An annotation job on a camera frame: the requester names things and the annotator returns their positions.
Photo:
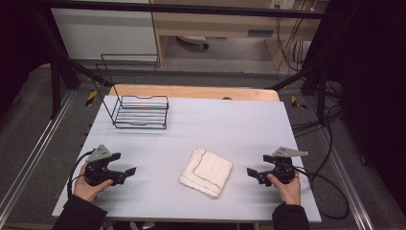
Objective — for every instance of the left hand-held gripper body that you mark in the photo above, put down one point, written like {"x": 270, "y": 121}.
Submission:
{"x": 97, "y": 174}

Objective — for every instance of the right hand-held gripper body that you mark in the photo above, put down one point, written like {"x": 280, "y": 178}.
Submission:
{"x": 284, "y": 169}

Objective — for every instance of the white towel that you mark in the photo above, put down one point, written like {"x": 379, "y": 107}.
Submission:
{"x": 207, "y": 172}

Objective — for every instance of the person's left hand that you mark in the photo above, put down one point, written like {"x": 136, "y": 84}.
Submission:
{"x": 86, "y": 190}

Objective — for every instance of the person's right hand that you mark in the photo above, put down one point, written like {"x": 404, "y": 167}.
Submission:
{"x": 288, "y": 191}

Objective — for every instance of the wooden table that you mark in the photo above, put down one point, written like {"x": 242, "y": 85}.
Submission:
{"x": 191, "y": 92}

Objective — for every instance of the white cabinet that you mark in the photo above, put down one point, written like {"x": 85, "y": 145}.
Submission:
{"x": 102, "y": 32}

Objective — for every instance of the dark curtain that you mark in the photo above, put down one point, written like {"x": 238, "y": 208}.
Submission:
{"x": 373, "y": 80}
{"x": 19, "y": 48}

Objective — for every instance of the light wooden desk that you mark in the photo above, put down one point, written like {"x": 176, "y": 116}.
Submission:
{"x": 223, "y": 25}

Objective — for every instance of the aluminium floor rail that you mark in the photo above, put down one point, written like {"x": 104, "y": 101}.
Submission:
{"x": 348, "y": 179}
{"x": 35, "y": 150}

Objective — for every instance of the black metal frame stand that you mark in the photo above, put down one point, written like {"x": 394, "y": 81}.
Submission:
{"x": 320, "y": 96}
{"x": 56, "y": 86}

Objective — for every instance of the white wall socket strip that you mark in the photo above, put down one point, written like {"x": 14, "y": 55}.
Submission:
{"x": 282, "y": 4}

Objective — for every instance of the black metal frame crossbar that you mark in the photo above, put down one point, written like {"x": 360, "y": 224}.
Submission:
{"x": 191, "y": 9}

